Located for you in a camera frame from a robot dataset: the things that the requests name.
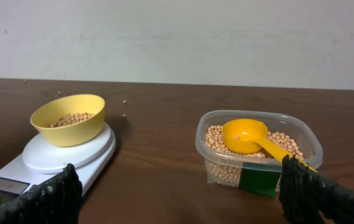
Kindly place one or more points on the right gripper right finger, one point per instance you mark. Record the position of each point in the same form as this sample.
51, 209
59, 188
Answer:
308, 197

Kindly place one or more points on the yellow measuring scoop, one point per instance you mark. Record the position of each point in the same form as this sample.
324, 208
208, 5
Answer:
247, 135

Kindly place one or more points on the white digital kitchen scale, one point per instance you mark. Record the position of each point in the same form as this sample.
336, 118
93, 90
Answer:
41, 161

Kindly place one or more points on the soybeans in bowl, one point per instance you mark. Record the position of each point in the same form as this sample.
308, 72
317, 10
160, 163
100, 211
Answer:
71, 119

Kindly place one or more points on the pale yellow bowl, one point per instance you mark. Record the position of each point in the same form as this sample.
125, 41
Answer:
74, 134

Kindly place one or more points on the soybeans in container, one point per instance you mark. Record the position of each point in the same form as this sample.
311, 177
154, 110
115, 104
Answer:
230, 176

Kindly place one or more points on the clear plastic container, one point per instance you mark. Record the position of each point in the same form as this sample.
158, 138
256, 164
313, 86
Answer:
256, 178

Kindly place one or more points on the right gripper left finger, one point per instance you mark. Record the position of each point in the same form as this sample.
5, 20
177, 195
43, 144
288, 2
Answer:
57, 200

